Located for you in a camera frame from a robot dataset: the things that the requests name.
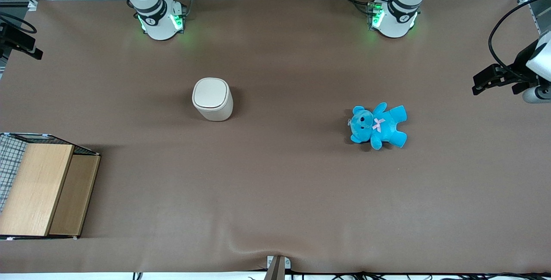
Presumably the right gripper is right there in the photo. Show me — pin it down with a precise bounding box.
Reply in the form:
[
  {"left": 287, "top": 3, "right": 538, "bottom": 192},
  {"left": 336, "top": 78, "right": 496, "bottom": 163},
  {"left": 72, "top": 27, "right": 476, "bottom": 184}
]
[{"left": 0, "top": 23, "right": 43, "bottom": 60}]

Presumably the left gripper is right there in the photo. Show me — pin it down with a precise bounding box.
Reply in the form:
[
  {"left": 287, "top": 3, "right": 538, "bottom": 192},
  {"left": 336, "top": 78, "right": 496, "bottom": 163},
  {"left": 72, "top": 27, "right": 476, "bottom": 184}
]
[{"left": 472, "top": 33, "right": 551, "bottom": 96}]

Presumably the white lidded trash can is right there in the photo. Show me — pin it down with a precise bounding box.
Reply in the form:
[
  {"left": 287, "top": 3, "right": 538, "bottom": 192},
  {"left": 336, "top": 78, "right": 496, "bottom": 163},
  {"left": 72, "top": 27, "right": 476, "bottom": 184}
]
[{"left": 192, "top": 77, "right": 234, "bottom": 122}]

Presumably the blue teddy bear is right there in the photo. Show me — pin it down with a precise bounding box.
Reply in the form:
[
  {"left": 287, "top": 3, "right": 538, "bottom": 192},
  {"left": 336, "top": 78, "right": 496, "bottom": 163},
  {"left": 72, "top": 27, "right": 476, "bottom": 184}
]
[{"left": 348, "top": 102, "right": 408, "bottom": 151}]

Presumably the wooden shelf box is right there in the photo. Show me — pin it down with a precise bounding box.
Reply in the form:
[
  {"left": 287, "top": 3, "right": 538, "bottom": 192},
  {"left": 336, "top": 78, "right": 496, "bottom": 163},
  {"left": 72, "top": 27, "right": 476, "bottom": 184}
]
[{"left": 0, "top": 142, "right": 101, "bottom": 240}]

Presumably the brown table cloth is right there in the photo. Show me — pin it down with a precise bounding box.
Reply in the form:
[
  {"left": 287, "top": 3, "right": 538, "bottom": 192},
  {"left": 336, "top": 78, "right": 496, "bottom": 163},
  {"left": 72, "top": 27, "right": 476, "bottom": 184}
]
[{"left": 0, "top": 0, "right": 551, "bottom": 274}]

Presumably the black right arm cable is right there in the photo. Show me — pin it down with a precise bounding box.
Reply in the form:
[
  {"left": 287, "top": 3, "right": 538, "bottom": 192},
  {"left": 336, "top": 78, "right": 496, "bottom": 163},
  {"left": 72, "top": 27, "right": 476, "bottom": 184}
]
[{"left": 0, "top": 12, "right": 38, "bottom": 34}]

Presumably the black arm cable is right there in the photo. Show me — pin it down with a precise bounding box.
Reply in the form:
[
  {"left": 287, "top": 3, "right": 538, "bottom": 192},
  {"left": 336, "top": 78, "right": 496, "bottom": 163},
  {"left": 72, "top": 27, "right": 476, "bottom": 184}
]
[
  {"left": 488, "top": 0, "right": 551, "bottom": 79},
  {"left": 0, "top": 12, "right": 38, "bottom": 34}
]

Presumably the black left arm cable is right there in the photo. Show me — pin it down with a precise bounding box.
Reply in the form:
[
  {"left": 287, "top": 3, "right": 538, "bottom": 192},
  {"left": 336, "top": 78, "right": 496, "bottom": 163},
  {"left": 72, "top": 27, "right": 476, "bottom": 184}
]
[{"left": 488, "top": 0, "right": 551, "bottom": 79}]

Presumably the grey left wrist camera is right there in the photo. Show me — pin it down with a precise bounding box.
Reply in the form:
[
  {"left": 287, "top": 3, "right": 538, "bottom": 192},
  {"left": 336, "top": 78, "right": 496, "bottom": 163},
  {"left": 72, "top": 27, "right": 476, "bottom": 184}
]
[{"left": 522, "top": 84, "right": 551, "bottom": 104}]

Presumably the front camera mount bracket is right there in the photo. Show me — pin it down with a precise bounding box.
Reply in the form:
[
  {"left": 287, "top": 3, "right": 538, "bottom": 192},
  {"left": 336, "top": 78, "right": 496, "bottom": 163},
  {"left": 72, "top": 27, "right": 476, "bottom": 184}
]
[{"left": 263, "top": 255, "right": 291, "bottom": 280}]

